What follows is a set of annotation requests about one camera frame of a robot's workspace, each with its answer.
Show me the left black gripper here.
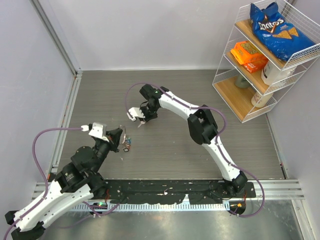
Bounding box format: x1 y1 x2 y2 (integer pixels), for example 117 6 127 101
91 128 123 174

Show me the key with blue tag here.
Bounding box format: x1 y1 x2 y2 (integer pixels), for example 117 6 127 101
137 121 146 128

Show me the large metal keyring with keys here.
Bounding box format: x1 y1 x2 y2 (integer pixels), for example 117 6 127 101
120 125 132 153

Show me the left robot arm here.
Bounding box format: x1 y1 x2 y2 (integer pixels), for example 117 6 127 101
4 122 123 240

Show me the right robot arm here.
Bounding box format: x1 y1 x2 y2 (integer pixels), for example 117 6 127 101
139 84 248 197

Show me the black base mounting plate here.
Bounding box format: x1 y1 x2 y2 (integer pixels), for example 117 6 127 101
90 179 257 205

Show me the grey cup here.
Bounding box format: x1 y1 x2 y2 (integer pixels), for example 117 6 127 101
234 74 250 89

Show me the cream bottle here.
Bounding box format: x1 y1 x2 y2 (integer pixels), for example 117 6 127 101
251 92 273 109

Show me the orange snack box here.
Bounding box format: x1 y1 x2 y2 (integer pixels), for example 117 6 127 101
230 41 268 74

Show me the white plastic jug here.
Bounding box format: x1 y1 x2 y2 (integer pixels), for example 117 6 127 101
261 60 297 86

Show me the blue Doritos chip bag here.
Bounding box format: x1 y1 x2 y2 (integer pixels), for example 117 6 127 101
249 2 315 62

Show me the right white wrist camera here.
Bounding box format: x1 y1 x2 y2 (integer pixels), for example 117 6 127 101
126 107 145 122

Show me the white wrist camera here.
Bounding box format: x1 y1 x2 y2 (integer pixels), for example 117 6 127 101
81 122 109 142
126 107 145 122

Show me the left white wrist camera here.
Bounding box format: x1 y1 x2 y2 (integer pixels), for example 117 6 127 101
81 122 109 142

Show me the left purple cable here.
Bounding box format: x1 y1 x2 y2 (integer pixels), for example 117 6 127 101
0 127 126 238

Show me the aluminium frame rail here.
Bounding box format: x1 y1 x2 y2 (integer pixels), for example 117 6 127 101
29 0 84 202

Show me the white slotted cable duct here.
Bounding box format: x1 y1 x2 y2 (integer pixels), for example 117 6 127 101
68 200 230 213

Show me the white wire shelf rack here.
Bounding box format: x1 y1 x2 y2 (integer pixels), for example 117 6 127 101
212 0 320 123

